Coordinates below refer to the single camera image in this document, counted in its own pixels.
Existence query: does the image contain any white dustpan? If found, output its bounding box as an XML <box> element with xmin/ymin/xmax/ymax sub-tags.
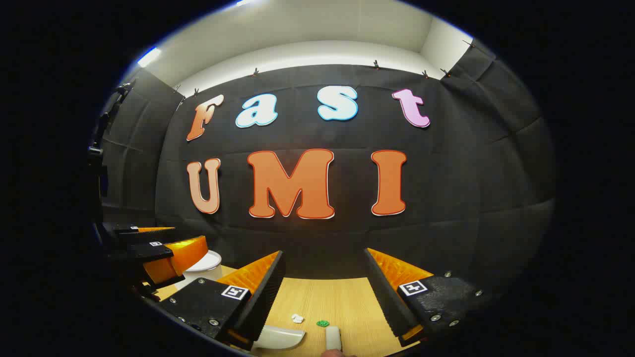
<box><xmin>251</xmin><ymin>325</ymin><xmax>306</xmax><ymax>354</ymax></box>

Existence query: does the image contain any dark equipment stand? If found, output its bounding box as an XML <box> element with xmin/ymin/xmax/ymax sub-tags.
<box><xmin>87</xmin><ymin>79</ymin><xmax>137</xmax><ymax>209</ymax></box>

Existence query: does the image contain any row of black cloth clips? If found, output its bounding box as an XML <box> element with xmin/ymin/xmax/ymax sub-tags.
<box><xmin>174</xmin><ymin>40</ymin><xmax>477</xmax><ymax>97</ymax></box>

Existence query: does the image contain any small white broom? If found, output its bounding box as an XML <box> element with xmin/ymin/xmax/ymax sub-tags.
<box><xmin>325</xmin><ymin>325</ymin><xmax>343</xmax><ymax>351</ymax></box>

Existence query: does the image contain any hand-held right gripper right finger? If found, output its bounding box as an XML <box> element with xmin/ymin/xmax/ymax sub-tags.
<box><xmin>364</xmin><ymin>247</ymin><xmax>492</xmax><ymax>348</ymax></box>

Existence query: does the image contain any white garbage bin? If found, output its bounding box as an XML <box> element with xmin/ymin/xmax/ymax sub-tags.
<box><xmin>174</xmin><ymin>249</ymin><xmax>223</xmax><ymax>292</ymax></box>

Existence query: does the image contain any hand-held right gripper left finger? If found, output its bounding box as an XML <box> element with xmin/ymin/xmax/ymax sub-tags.
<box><xmin>158</xmin><ymin>250</ymin><xmax>286</xmax><ymax>348</ymax></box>

